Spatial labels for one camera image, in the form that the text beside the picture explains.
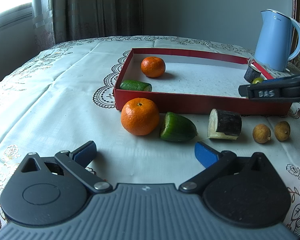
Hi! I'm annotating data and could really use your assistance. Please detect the green tomato fruit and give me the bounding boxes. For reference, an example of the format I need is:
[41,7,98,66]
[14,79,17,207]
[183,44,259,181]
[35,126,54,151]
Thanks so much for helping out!
[252,77,264,85]

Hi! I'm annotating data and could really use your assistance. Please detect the brown longan fruit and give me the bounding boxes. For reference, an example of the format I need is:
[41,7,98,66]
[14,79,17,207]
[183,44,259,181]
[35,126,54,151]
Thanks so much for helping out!
[253,124,271,144]
[274,121,290,141]

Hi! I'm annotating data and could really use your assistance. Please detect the green cucumber piece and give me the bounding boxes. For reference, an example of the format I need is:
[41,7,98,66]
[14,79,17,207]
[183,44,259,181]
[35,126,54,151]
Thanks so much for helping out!
[160,112,197,142]
[120,80,152,92]

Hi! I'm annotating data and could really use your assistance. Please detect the orange mandarin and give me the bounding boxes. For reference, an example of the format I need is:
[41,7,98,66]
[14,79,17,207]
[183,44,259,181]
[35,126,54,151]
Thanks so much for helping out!
[121,98,160,136]
[141,56,166,78]

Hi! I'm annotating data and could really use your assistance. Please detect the blue electric kettle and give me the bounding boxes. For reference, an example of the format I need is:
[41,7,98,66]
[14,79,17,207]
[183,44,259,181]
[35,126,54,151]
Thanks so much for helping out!
[254,9,300,72]

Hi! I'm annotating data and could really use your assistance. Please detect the white embroidered tablecloth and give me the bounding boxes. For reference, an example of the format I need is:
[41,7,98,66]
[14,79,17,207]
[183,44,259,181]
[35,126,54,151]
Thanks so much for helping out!
[0,35,300,235]

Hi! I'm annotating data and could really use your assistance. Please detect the red shallow cardboard box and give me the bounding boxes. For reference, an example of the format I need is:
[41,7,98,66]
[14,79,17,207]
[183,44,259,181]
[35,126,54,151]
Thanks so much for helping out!
[113,48,291,116]

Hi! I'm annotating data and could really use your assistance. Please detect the brown patterned curtain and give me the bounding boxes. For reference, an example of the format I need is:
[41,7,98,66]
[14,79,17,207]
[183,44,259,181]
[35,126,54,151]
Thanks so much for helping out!
[32,0,143,51]

